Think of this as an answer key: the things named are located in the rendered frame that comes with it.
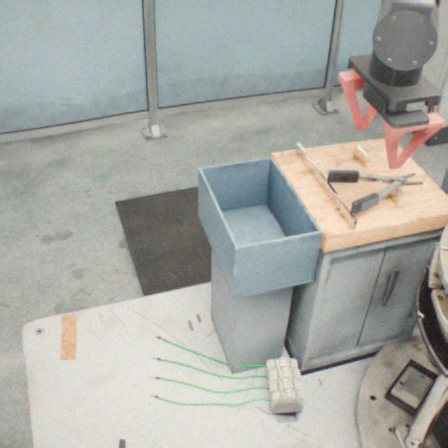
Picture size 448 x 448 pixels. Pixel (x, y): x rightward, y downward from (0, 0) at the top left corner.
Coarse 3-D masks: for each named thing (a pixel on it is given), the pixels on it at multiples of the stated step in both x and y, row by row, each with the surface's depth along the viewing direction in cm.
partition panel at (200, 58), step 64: (0, 0) 221; (64, 0) 230; (128, 0) 240; (192, 0) 249; (256, 0) 260; (320, 0) 270; (0, 64) 237; (64, 64) 247; (128, 64) 259; (192, 64) 270; (256, 64) 282; (320, 64) 295; (0, 128) 256
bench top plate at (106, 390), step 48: (192, 288) 97; (48, 336) 87; (96, 336) 88; (144, 336) 88; (192, 336) 89; (48, 384) 80; (96, 384) 81; (144, 384) 81; (192, 384) 82; (240, 384) 82; (336, 384) 82; (48, 432) 74; (96, 432) 75; (144, 432) 75; (192, 432) 75; (240, 432) 76; (288, 432) 76; (336, 432) 76
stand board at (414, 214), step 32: (288, 160) 77; (320, 160) 77; (352, 160) 78; (384, 160) 78; (320, 192) 72; (352, 192) 72; (416, 192) 72; (320, 224) 67; (384, 224) 67; (416, 224) 68
